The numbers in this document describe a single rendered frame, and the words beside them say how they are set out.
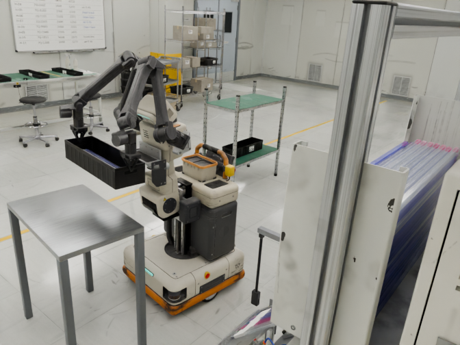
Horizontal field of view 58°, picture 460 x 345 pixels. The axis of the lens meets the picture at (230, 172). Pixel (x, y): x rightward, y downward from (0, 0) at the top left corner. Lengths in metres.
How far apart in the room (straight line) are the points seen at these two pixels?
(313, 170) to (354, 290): 0.18
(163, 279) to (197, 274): 0.22
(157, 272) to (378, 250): 2.29
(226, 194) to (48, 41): 6.16
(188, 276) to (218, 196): 0.55
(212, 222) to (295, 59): 10.10
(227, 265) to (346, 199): 2.40
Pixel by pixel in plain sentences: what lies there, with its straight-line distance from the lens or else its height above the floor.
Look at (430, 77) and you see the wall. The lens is 11.12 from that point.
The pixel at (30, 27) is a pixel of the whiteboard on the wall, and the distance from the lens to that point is 8.18.
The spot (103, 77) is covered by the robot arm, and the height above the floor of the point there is 1.49.
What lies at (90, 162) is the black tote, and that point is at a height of 1.08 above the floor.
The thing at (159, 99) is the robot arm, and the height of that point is 1.41.
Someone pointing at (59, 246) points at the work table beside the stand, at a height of 0.80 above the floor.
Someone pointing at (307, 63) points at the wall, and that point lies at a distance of 12.29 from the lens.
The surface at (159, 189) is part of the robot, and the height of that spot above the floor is 0.83.
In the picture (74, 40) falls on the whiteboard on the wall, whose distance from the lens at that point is 8.58.
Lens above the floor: 1.88
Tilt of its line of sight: 22 degrees down
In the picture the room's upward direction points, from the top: 4 degrees clockwise
